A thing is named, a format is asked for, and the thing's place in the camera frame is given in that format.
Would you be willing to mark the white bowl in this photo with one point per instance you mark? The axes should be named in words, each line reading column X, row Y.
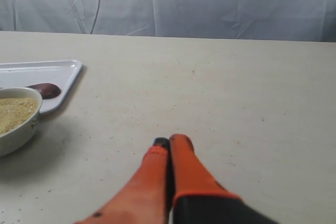
column 16, row 138

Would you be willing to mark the white rectangular plastic tray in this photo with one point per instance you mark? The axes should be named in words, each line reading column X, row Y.
column 62, row 73

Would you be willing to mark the dark brown wooden spoon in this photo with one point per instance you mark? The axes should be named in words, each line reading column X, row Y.
column 37, row 91

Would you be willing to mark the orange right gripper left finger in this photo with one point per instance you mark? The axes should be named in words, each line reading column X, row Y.
column 145, row 198

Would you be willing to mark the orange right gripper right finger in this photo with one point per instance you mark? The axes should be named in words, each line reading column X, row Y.
column 199, row 197

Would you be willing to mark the white fabric backdrop curtain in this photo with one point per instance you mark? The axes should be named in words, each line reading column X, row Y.
column 302, row 20

